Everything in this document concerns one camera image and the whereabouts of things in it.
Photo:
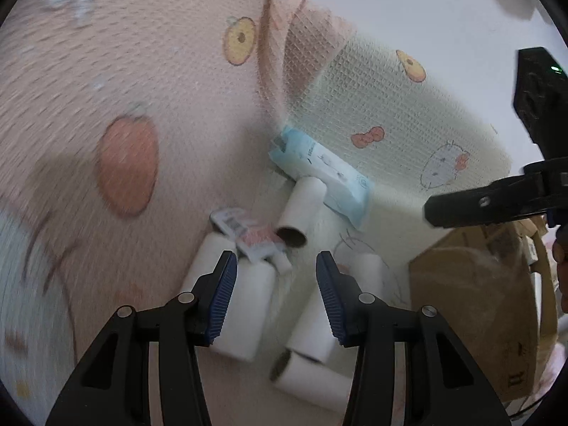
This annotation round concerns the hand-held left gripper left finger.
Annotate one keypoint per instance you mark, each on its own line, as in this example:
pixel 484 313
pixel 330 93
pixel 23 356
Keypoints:
pixel 224 293

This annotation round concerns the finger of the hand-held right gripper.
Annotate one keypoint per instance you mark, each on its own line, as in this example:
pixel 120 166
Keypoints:
pixel 479 204

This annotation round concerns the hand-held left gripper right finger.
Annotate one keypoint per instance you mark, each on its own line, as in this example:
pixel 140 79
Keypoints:
pixel 330 297

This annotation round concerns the white paper roll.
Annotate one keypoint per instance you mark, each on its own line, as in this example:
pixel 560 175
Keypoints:
pixel 315 381
pixel 304 195
pixel 310 328
pixel 253 301
pixel 204 257

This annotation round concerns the person's right hand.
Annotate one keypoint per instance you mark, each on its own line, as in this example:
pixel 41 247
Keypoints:
pixel 562 253

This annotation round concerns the red and white packet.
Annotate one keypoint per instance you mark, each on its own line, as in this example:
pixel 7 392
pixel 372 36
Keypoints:
pixel 255 237

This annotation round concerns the brown cardboard box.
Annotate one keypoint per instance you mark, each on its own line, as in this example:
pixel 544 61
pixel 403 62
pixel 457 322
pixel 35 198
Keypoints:
pixel 470 297

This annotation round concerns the light blue tissue packet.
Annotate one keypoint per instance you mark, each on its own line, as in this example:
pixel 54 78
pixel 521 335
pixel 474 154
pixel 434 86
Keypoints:
pixel 319 164

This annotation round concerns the pink and cream printed blanket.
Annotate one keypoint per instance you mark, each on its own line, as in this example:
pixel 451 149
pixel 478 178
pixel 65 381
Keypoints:
pixel 111 75

